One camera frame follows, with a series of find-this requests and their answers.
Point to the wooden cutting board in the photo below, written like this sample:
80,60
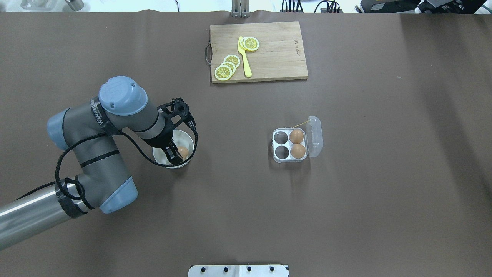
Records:
274,51

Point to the lemon slice middle of stack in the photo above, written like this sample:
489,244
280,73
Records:
230,65

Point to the brown egg from bowl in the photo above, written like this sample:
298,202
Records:
184,152

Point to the lemon slice top of stack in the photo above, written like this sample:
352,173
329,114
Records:
222,73

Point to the yellow plastic knife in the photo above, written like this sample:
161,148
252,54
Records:
247,69

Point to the clear plastic egg box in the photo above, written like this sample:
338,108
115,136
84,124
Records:
313,141

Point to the lemon slice upper of pair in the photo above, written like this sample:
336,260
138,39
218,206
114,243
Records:
250,43

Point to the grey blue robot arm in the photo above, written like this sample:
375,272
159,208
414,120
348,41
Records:
90,173

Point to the brown egg in box rear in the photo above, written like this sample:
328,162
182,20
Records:
296,136

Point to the brown egg in box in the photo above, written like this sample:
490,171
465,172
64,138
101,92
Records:
298,151
296,136

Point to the brown egg in box front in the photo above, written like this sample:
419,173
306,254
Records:
298,151

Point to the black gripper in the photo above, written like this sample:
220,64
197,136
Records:
163,139

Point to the white round bowl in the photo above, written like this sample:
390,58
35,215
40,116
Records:
183,141

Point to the lemon slice under pair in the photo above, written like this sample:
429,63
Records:
243,47

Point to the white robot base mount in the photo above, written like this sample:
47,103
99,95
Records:
245,270

